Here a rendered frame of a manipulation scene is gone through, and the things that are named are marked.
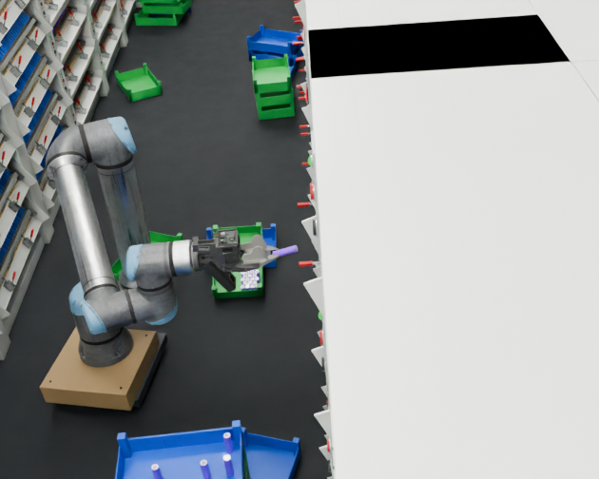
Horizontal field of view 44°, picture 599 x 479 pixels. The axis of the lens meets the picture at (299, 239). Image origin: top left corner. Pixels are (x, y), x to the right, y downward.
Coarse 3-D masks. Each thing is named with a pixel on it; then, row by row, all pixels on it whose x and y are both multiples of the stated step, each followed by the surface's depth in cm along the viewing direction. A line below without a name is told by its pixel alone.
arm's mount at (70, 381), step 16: (144, 336) 267; (64, 352) 264; (144, 352) 261; (64, 368) 257; (80, 368) 256; (96, 368) 256; (112, 368) 256; (128, 368) 255; (144, 368) 260; (48, 384) 251; (64, 384) 251; (80, 384) 250; (96, 384) 250; (112, 384) 249; (128, 384) 249; (48, 400) 254; (64, 400) 253; (80, 400) 251; (96, 400) 250; (112, 400) 248; (128, 400) 248
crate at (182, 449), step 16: (192, 432) 183; (208, 432) 184; (224, 432) 185; (240, 432) 183; (128, 448) 183; (144, 448) 186; (160, 448) 186; (176, 448) 186; (192, 448) 186; (208, 448) 186; (224, 448) 185; (240, 448) 185; (128, 464) 183; (144, 464) 183; (160, 464) 183; (176, 464) 183; (192, 464) 182; (208, 464) 182; (240, 464) 181
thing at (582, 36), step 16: (544, 0) 66; (560, 0) 66; (576, 0) 66; (592, 0) 66; (544, 16) 64; (560, 16) 63; (576, 16) 63; (592, 16) 63; (560, 32) 61; (576, 32) 61; (592, 32) 61; (576, 48) 58; (592, 48) 58
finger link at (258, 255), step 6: (258, 246) 184; (252, 252) 185; (258, 252) 185; (264, 252) 185; (246, 258) 186; (252, 258) 186; (258, 258) 186; (264, 258) 186; (270, 258) 187; (276, 258) 187; (264, 264) 187
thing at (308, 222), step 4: (304, 0) 125; (296, 4) 125; (300, 4) 125; (304, 4) 125; (296, 8) 125; (300, 8) 125; (304, 8) 125; (300, 12) 126; (304, 12) 126; (300, 16) 126; (304, 16) 126; (304, 20) 127; (304, 24) 127; (308, 56) 120; (308, 60) 113; (316, 216) 78; (304, 220) 78; (308, 220) 78; (312, 220) 78; (304, 224) 78; (308, 224) 78; (312, 224) 78; (308, 228) 78; (312, 228) 78; (308, 232) 79; (312, 232) 79; (312, 236) 79; (316, 236) 79; (312, 240) 80; (316, 240) 79; (316, 244) 80
